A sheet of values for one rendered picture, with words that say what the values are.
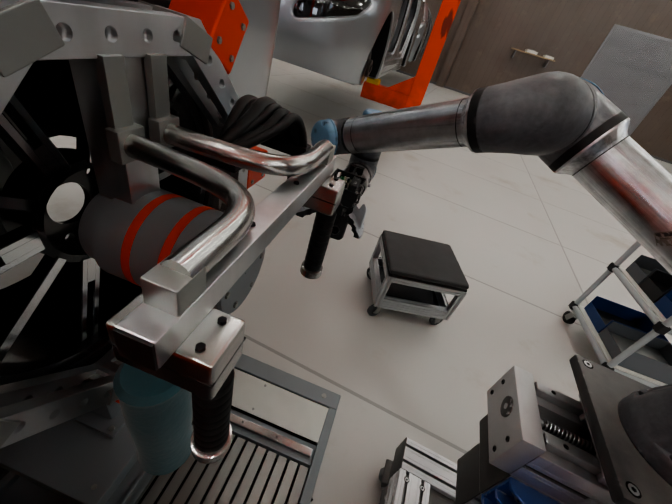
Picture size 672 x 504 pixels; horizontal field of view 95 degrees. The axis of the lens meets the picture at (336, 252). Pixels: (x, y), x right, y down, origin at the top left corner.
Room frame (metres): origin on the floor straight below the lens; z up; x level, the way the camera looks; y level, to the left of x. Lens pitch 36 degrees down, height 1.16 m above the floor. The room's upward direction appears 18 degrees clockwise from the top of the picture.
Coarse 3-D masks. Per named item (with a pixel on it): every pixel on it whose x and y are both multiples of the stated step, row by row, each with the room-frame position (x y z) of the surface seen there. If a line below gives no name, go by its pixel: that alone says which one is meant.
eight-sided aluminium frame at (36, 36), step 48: (0, 0) 0.23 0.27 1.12; (48, 0) 0.26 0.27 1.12; (96, 0) 0.34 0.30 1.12; (0, 48) 0.21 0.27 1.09; (48, 48) 0.25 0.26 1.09; (96, 48) 0.29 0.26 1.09; (144, 48) 0.35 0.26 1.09; (192, 48) 0.42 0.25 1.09; (0, 96) 0.21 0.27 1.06; (192, 96) 0.50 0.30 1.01; (48, 384) 0.17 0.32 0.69; (96, 384) 0.20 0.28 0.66; (0, 432) 0.10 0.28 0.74
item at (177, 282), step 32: (96, 64) 0.29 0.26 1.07; (128, 96) 0.31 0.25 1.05; (128, 128) 0.30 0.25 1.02; (128, 160) 0.29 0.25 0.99; (160, 160) 0.28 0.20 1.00; (192, 160) 0.29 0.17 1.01; (224, 192) 0.26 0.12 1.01; (224, 224) 0.20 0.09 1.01; (192, 256) 0.15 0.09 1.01; (160, 288) 0.13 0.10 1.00; (192, 288) 0.14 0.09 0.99
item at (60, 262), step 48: (48, 144) 0.31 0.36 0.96; (0, 192) 0.25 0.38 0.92; (48, 192) 0.29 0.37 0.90; (96, 192) 0.39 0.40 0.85; (192, 192) 0.57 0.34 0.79; (0, 240) 0.24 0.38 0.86; (48, 240) 0.27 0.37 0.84; (48, 288) 0.25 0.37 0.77; (96, 288) 0.32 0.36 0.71; (0, 336) 0.19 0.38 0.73; (48, 336) 0.26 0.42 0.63; (96, 336) 0.29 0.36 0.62; (0, 384) 0.15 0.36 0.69
